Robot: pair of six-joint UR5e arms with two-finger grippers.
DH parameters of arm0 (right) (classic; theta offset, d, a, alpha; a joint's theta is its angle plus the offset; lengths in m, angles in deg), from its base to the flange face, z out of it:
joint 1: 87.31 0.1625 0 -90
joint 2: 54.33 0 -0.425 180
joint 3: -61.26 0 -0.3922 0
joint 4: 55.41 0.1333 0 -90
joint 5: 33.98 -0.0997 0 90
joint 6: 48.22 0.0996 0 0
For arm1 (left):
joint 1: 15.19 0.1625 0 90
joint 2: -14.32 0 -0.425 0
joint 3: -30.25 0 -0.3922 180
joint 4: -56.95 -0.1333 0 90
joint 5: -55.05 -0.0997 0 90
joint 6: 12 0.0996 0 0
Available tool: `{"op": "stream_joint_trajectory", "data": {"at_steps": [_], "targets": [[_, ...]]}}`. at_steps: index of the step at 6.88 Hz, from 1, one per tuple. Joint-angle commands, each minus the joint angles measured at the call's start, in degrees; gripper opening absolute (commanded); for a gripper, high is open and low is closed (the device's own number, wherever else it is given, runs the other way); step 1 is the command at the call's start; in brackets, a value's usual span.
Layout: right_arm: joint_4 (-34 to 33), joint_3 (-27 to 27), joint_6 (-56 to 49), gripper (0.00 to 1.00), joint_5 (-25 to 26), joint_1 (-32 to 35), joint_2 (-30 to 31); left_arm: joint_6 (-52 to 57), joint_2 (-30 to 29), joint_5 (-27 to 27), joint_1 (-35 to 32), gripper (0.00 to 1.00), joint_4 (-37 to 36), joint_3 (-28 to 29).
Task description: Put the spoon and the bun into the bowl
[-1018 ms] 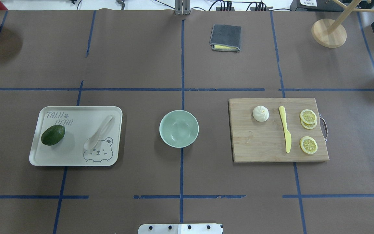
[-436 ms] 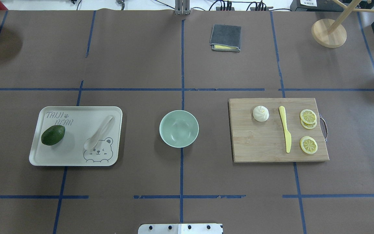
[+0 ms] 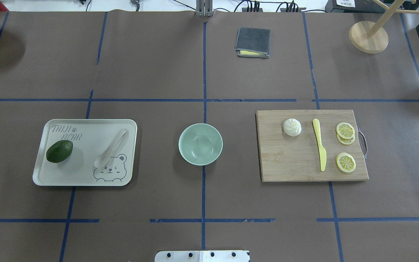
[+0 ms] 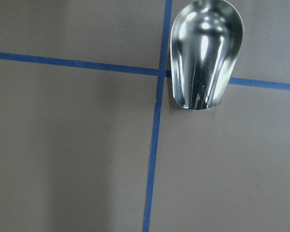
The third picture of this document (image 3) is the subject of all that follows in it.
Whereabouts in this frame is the white steamed bun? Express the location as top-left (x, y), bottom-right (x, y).
top-left (283, 118), bottom-right (302, 136)

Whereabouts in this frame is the yellow plastic knife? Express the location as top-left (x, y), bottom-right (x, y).
top-left (312, 118), bottom-right (327, 171)

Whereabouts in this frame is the grey folded cloth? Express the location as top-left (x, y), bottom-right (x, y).
top-left (235, 27), bottom-right (271, 58)

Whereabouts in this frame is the white ceramic spoon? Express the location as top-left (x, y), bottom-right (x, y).
top-left (93, 129), bottom-right (127, 168)

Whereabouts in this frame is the green avocado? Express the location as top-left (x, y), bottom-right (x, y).
top-left (45, 140), bottom-right (73, 163)

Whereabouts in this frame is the lemon slice under stack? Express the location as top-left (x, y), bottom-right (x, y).
top-left (336, 134), bottom-right (355, 145)

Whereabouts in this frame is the lower lemon slice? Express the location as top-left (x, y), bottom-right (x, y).
top-left (336, 152), bottom-right (356, 173)

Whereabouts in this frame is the upper lemon slice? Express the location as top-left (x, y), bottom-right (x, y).
top-left (336, 122), bottom-right (355, 139)

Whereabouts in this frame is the mint green bowl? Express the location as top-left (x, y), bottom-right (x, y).
top-left (178, 123), bottom-right (223, 166)

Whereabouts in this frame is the wooden cutting board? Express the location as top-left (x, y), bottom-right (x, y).
top-left (256, 110), bottom-right (369, 182)

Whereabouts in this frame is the wooden mug tree stand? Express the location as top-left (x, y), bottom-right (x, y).
top-left (348, 0), bottom-right (419, 54)

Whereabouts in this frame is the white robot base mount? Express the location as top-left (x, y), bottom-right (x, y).
top-left (154, 250), bottom-right (251, 262)

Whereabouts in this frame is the white bear serving tray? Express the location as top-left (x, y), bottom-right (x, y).
top-left (33, 119), bottom-right (137, 186)

